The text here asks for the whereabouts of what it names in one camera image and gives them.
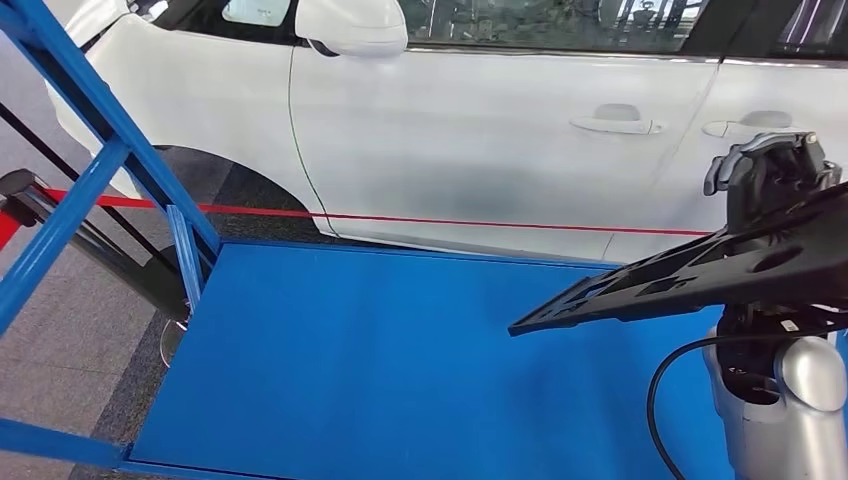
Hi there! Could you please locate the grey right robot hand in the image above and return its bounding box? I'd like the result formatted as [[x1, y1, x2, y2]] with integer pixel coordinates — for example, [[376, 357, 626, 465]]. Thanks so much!
[[703, 131, 844, 233]]

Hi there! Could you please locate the black plastic plate frame part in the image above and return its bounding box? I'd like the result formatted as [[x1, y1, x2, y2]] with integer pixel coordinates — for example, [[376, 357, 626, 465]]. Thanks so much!
[[508, 182, 848, 338]]

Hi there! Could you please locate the blue metal shelf rack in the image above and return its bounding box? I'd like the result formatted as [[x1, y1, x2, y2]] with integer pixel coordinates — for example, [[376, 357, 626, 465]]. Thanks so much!
[[0, 0, 848, 480]]

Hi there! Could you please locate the long red barrier belt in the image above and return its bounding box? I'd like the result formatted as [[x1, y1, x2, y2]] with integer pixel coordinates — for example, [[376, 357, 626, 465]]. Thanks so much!
[[42, 188, 713, 238]]

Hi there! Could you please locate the white car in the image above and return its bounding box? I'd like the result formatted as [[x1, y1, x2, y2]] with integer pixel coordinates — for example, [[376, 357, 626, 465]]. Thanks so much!
[[46, 0, 848, 265]]

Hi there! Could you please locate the white car side mirror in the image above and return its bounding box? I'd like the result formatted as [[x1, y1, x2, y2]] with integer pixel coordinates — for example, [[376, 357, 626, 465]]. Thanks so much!
[[294, 0, 409, 58]]

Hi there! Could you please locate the wide red barrier belt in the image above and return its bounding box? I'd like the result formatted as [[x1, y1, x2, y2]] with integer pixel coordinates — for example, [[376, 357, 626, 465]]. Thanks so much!
[[0, 211, 21, 252]]

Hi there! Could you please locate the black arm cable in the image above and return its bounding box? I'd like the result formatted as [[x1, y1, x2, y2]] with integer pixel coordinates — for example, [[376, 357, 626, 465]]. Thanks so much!
[[645, 327, 848, 480]]

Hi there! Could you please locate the black stanchion post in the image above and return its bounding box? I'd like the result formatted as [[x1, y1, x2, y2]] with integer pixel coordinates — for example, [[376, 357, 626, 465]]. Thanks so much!
[[0, 102, 200, 314]]

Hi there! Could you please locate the chrome stanchion post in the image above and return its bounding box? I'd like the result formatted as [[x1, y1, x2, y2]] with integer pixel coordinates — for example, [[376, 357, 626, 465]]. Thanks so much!
[[0, 168, 193, 370]]

